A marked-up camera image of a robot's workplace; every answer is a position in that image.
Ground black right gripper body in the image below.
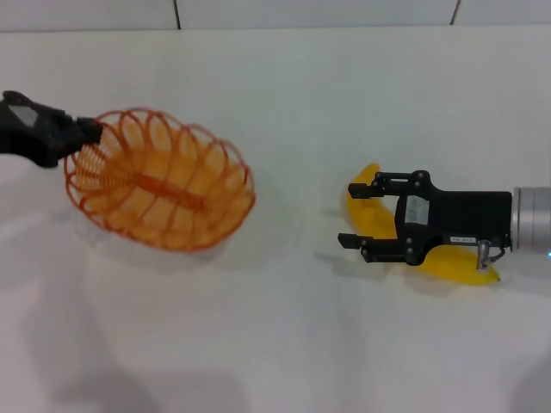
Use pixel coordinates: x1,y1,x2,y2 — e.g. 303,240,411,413
397,170,514,267

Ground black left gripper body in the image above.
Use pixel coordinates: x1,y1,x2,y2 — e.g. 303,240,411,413
0,89,75,170

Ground yellow banana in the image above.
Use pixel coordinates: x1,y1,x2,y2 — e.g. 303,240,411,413
341,162,502,287

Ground orange wire basket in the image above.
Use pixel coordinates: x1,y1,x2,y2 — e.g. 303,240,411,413
64,108,257,253

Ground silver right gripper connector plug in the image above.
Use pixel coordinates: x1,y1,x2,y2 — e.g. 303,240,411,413
475,239,492,271

